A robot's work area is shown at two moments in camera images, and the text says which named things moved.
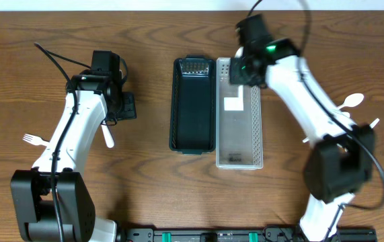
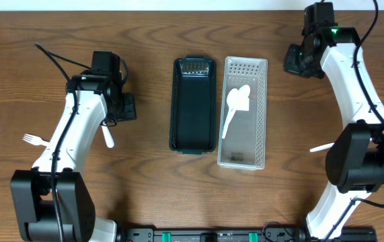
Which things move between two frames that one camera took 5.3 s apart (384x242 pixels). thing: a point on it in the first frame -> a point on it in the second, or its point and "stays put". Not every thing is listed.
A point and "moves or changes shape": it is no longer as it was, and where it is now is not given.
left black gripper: x=128 y=105 stays put
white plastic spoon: x=352 y=100 moves or changes shape
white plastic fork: x=35 y=140 stays put
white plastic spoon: x=108 y=136 stays put
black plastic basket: x=192 y=114 stays put
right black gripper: x=240 y=72 -> x=291 y=60
